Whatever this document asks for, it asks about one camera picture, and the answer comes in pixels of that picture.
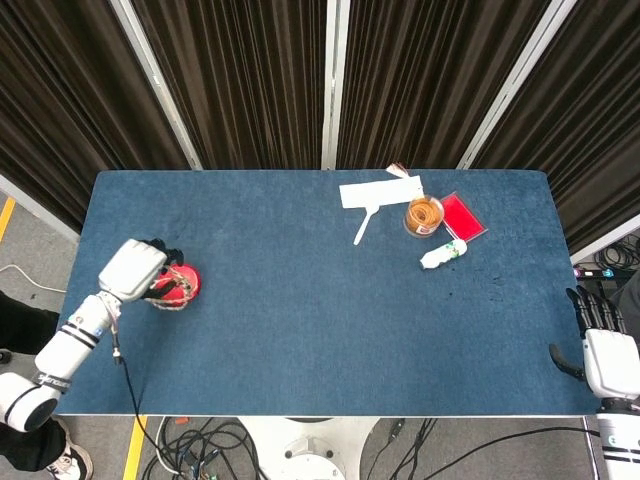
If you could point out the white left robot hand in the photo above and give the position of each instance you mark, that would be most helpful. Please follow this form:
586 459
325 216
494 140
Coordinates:
127 270

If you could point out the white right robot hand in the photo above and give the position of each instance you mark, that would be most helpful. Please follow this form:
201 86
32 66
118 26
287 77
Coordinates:
610 360

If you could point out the red round object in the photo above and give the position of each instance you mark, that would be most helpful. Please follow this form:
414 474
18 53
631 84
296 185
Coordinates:
187 280

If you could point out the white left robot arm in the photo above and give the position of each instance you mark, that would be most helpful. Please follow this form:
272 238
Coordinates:
65 345

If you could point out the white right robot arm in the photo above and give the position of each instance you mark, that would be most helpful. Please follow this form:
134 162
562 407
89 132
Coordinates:
622 440

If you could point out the black power strip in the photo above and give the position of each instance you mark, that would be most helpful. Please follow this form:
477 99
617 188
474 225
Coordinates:
595 272

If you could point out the black trouser leg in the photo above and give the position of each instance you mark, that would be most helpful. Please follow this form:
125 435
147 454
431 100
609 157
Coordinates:
20 452
20 325

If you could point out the orange plastic block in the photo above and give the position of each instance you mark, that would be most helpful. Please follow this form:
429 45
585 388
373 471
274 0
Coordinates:
181 422

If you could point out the blue fabric table cover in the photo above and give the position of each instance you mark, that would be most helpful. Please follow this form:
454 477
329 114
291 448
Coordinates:
300 300

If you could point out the dark brown pleated curtain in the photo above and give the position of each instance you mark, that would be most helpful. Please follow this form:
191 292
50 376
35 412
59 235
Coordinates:
590 125
240 85
425 75
75 100

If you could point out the white bottle with green print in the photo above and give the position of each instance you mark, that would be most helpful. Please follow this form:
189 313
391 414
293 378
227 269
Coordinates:
445 254

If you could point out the white and black sneaker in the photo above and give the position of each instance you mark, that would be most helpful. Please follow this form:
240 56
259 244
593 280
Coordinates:
72 462

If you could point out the red flat plastic case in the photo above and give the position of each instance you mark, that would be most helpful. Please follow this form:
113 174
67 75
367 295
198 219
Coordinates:
465 217

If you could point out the clear jar of rubber bands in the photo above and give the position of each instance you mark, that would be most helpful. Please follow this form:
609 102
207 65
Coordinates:
424 217

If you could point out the white plastic utensil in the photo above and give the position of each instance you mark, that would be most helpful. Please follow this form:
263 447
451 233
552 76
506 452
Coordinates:
364 227

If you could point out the white paper strip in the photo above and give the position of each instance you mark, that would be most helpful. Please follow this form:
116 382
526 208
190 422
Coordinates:
380 194

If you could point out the white partition base rail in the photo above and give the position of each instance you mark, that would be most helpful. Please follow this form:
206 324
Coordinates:
40 210
605 245

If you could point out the white partition post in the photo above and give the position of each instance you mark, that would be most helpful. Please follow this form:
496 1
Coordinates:
334 85
515 85
157 82

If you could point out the white table frame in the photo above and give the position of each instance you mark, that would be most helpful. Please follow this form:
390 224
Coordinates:
325 415

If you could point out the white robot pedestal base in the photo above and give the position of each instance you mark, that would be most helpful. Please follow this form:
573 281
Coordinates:
310 450

